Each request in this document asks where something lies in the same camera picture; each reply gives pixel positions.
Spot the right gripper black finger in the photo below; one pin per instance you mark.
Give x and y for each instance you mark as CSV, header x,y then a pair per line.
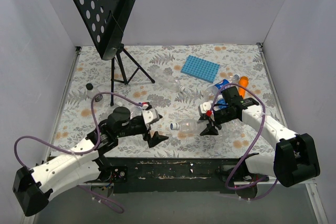
x,y
203,119
211,129

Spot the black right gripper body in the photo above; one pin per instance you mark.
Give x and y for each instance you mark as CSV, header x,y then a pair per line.
x,y
211,119

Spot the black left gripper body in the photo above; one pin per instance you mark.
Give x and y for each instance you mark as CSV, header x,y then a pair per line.
x,y
146,130

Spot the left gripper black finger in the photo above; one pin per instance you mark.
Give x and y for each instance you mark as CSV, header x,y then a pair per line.
x,y
155,139
155,118

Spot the clear bottle pocari cap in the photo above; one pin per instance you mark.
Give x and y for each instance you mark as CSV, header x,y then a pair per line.
x,y
188,126

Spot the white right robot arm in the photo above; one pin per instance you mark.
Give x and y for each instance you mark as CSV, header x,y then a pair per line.
x,y
295,159

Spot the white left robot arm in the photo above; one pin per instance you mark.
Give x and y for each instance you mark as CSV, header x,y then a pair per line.
x,y
35,187

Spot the large crumpled clear bottle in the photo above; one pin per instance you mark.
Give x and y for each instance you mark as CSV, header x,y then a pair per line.
x,y
231,129

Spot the blue label pepsi bottle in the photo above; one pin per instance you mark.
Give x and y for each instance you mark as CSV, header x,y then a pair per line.
x,y
210,92

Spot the clear bottle green logo cap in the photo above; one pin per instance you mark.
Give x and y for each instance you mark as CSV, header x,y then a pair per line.
x,y
167,80

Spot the small black cap bottle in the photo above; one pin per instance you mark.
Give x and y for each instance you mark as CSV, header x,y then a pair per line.
x,y
92,92

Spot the blue studded building plate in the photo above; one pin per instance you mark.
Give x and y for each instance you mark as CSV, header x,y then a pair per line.
x,y
200,68

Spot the black music stand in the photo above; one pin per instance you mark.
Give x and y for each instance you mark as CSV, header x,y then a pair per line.
x,y
106,21

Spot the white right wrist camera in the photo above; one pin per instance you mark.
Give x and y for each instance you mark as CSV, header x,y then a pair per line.
x,y
205,110

